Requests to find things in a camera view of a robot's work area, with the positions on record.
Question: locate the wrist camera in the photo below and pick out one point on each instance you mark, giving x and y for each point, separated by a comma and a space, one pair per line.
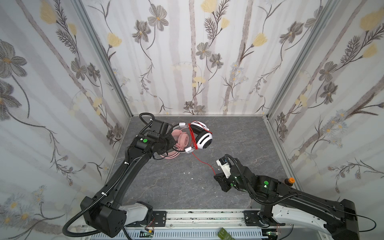
159, 127
225, 166

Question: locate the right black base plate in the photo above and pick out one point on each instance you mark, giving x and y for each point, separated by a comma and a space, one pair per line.
252, 218

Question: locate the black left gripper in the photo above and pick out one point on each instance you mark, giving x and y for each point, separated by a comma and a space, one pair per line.
168, 142

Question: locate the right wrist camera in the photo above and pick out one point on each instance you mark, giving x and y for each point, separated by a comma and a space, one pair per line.
225, 166

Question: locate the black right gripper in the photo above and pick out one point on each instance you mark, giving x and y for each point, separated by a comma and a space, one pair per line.
223, 181

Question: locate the aluminium mounting rail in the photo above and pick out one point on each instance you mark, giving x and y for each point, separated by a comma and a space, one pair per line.
205, 225

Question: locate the small brown orange-capped bottle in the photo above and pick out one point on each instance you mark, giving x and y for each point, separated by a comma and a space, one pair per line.
289, 181

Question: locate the white black headset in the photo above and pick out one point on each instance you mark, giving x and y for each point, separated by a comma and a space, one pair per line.
200, 135

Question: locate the pink headset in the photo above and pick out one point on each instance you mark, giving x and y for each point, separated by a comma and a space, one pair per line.
182, 142

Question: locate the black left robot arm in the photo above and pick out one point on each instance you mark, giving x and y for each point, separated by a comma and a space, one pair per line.
102, 212

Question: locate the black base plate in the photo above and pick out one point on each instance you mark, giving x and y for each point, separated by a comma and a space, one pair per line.
252, 218
159, 219

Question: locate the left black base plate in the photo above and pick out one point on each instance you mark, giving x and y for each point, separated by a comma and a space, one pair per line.
159, 219

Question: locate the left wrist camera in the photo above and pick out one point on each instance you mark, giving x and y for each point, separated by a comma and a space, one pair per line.
159, 127

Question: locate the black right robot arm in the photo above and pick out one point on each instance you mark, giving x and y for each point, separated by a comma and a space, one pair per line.
282, 204

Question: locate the green circuit board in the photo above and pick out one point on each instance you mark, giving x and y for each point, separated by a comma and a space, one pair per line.
224, 235

